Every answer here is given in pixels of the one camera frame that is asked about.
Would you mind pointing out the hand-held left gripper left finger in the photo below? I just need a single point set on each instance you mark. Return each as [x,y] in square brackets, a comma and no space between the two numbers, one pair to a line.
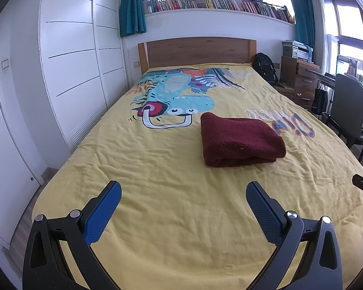
[102,211]

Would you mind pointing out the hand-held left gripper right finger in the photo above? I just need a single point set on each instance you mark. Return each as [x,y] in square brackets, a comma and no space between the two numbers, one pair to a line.
[263,214]

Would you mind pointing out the maroon knit sweater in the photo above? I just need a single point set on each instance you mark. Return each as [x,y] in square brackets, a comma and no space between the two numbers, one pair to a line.
[239,139]

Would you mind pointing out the yellow printed bedspread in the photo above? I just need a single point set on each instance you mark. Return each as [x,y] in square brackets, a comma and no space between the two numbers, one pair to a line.
[169,187]

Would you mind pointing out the dark office chair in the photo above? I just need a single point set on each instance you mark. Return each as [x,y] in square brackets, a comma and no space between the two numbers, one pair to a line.
[348,108]

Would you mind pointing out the black shopping bag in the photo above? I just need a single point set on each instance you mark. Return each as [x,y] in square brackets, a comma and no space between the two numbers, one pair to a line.
[319,101]

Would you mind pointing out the desk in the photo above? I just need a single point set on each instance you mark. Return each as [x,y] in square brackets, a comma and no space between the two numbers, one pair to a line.
[326,78]

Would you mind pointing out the brown wooden dresser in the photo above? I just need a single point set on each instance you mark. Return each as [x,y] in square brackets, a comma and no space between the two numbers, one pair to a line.
[302,78]

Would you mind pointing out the black backpack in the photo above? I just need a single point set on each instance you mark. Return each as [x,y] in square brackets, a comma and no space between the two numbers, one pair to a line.
[264,68]

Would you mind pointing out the white wardrobe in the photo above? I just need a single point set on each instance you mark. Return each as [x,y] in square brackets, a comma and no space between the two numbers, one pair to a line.
[75,66]

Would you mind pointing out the white printer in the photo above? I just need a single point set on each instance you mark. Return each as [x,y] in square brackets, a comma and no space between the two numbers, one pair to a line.
[296,51]

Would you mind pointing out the wooden headboard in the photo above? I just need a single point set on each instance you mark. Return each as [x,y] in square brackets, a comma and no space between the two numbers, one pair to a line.
[196,51]

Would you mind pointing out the teal curtain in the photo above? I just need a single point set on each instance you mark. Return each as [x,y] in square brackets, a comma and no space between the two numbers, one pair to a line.
[302,21]
[132,9]

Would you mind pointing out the row of books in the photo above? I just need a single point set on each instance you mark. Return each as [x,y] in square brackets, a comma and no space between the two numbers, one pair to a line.
[217,4]

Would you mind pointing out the wall light switch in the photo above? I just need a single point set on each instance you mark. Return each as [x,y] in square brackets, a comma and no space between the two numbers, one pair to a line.
[5,64]

